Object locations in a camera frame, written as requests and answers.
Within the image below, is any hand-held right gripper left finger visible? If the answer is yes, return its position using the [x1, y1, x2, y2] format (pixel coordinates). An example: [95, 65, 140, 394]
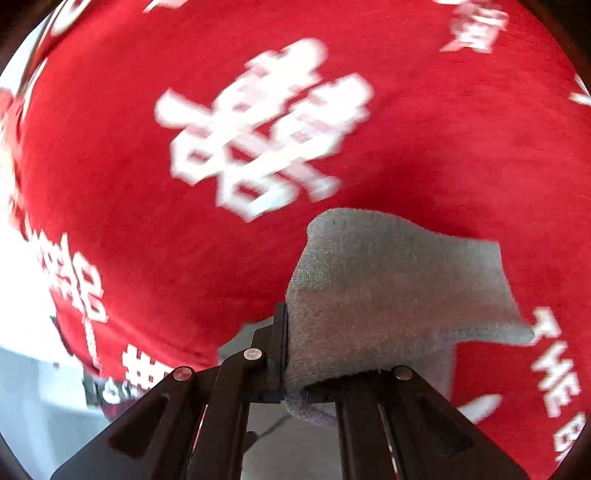
[51, 303, 290, 480]

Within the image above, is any red printed blanket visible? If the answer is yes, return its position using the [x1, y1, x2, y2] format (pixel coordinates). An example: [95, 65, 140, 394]
[0, 0, 591, 480]

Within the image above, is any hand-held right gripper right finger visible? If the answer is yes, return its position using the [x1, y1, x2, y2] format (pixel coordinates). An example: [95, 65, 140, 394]
[302, 366, 530, 480]

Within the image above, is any grey towel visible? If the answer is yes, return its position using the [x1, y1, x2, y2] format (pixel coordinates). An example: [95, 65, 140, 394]
[283, 208, 536, 428]

